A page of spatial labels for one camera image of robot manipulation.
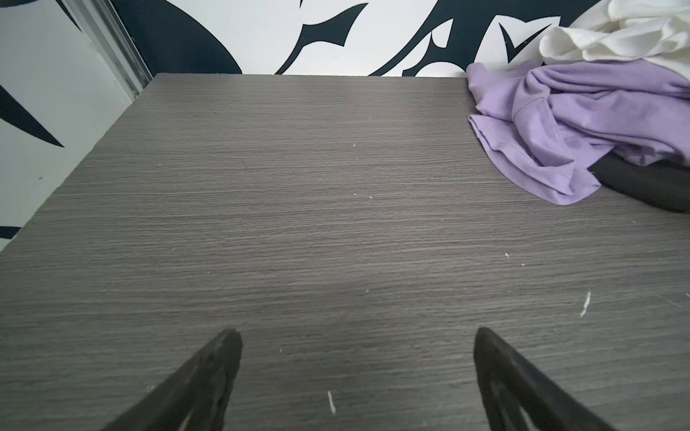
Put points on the white cloth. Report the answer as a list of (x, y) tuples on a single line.
[(656, 31)]

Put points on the purple cloth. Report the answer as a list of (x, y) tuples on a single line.
[(544, 127)]

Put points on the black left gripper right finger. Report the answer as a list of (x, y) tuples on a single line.
[(518, 396)]

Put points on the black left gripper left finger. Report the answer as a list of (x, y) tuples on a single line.
[(195, 396)]

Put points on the black cloth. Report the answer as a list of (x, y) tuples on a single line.
[(662, 185)]

